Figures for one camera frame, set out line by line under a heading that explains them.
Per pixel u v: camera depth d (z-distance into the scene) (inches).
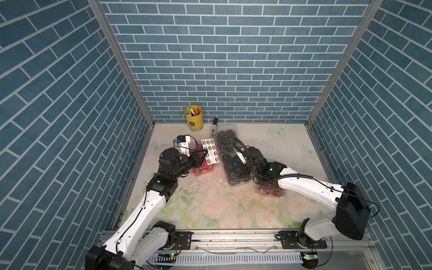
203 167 34.9
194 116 41.8
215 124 45.5
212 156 29.5
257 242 29.7
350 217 16.8
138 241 17.7
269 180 22.2
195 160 25.3
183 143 26.2
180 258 27.8
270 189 33.2
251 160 23.6
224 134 41.3
